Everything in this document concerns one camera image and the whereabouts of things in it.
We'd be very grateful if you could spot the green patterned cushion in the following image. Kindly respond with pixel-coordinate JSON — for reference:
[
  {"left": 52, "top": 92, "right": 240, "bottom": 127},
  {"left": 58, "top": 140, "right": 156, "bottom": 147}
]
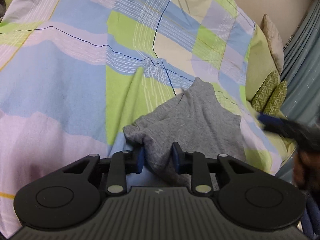
[
  {"left": 252, "top": 70, "right": 279, "bottom": 113},
  {"left": 263, "top": 81, "right": 287, "bottom": 116}
]

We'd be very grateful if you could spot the teal curtain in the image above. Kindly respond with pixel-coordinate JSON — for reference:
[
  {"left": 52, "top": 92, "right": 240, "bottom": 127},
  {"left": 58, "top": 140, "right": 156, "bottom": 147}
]
[{"left": 274, "top": 0, "right": 320, "bottom": 185}]

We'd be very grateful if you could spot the checked blue green bedsheet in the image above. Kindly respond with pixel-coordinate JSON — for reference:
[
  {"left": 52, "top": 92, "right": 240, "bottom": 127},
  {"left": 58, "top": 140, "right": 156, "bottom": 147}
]
[{"left": 1, "top": 0, "right": 282, "bottom": 237}]

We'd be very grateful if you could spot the grey t-shirt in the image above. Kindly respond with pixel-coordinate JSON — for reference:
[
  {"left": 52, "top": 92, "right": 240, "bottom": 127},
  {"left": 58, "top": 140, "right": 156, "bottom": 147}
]
[{"left": 123, "top": 78, "right": 246, "bottom": 186}]

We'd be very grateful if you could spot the beige cushion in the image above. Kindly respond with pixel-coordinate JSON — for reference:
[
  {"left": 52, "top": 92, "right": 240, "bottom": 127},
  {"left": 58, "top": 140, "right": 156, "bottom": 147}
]
[{"left": 263, "top": 14, "right": 284, "bottom": 75}]

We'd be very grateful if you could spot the person's right hand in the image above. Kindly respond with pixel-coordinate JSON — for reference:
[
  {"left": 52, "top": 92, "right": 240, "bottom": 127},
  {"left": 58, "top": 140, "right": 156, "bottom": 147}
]
[{"left": 293, "top": 150, "right": 319, "bottom": 190}]

